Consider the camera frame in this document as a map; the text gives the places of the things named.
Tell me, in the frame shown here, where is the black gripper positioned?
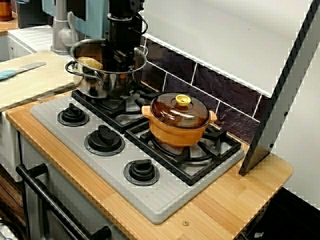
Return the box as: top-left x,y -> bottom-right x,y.
101,18 -> 143,73

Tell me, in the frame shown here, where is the stainless steel pot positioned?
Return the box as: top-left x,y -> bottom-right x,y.
65,38 -> 149,100

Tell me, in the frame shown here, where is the bread loaf in pot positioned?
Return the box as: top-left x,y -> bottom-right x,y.
76,56 -> 104,71

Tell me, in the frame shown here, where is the teal box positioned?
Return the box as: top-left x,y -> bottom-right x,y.
41,0 -> 111,38

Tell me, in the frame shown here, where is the black burner grate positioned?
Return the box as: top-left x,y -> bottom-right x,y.
124,119 -> 242,187
71,83 -> 161,135

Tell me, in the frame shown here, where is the grey toy faucet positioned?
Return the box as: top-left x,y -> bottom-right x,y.
51,0 -> 76,56

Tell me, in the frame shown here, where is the black stove knob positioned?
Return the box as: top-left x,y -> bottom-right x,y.
84,124 -> 126,157
123,159 -> 160,186
56,104 -> 90,128

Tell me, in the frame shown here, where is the brown lid with yellow knob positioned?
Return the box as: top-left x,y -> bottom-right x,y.
149,92 -> 210,129

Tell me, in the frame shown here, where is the light wooden cutting board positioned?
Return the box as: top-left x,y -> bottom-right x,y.
0,51 -> 78,113

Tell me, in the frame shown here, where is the white toy sink unit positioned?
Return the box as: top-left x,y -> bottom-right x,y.
0,24 -> 55,63

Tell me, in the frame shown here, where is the orange toy casserole pot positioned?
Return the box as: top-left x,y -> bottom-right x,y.
141,106 -> 218,148

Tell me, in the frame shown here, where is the black box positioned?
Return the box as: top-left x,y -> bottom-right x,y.
17,0 -> 45,29

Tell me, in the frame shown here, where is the dark tile backsplash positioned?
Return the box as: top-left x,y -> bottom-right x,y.
139,37 -> 272,146

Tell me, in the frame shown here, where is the wooden background table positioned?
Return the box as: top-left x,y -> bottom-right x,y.
0,12 -> 20,33

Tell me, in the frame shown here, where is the amber jar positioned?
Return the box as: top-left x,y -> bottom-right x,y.
0,0 -> 13,22

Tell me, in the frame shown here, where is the white toy kitchen cabinet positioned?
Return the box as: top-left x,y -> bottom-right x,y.
0,109 -> 126,240

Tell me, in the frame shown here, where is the grey toy stove top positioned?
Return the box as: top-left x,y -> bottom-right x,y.
30,96 -> 245,225

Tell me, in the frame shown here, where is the dark grey hood side panel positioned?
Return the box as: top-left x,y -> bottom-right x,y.
238,0 -> 320,177

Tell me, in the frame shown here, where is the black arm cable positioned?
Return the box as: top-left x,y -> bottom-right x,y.
134,12 -> 149,35

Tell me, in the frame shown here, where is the toy knife with blue handle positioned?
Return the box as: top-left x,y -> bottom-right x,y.
0,61 -> 47,80

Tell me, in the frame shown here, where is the black oven door handle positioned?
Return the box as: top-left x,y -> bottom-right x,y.
15,163 -> 113,240

